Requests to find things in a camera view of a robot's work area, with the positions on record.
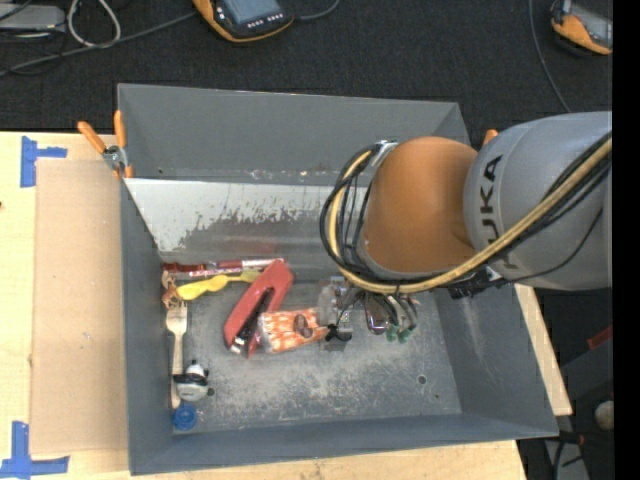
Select orange and white packet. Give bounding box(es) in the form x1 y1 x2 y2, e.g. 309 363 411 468
256 307 332 356

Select red stapler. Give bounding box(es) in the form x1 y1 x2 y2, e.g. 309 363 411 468
222 258 296 360

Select blue bottle cap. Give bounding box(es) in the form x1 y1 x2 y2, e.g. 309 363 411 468
171 403 198 432

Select red-brown shiny wrapper bar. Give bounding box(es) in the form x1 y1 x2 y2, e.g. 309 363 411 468
161 257 286 275

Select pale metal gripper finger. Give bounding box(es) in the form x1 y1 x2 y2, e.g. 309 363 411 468
321 323 352 354

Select white and black toy figure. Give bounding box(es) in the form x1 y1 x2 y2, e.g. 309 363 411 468
172 359 212 402

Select brown crumpled wrapper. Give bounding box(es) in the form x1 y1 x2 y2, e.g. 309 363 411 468
160 271 182 305

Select brown cardboard board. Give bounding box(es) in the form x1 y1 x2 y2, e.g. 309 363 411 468
28 159 129 457

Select grey metal bin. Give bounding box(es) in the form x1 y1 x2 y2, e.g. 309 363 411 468
116 82 561 477

